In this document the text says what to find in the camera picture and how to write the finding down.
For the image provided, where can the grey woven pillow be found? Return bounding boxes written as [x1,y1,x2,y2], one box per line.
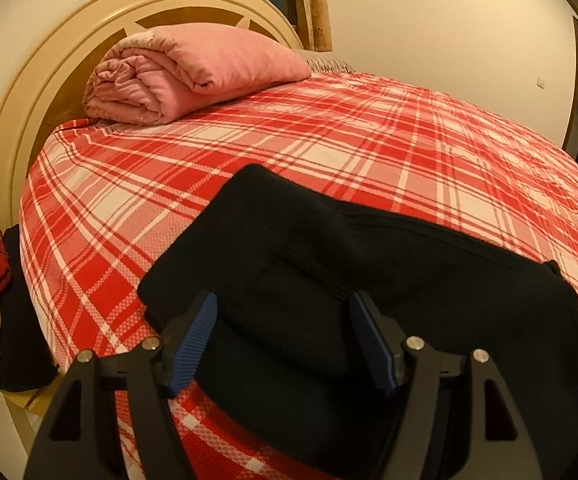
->
[294,49,354,75]

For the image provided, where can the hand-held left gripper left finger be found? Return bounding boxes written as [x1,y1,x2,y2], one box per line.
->
[23,291,218,480]

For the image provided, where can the beige patterned curtain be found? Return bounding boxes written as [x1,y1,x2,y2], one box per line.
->
[296,0,332,53]

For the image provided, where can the black pants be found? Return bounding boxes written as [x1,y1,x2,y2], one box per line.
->
[138,164,578,480]

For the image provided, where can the black cloth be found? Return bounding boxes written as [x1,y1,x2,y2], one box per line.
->
[0,224,60,392]

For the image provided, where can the cream wooden headboard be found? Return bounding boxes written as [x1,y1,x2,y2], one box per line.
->
[0,0,304,226]

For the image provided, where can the folded pink blanket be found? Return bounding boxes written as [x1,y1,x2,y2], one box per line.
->
[83,25,314,126]

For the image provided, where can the red plaid bed sheet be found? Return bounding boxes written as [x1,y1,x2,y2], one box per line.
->
[19,71,578,480]

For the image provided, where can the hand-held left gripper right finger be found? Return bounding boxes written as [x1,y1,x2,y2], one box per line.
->
[349,292,557,480]

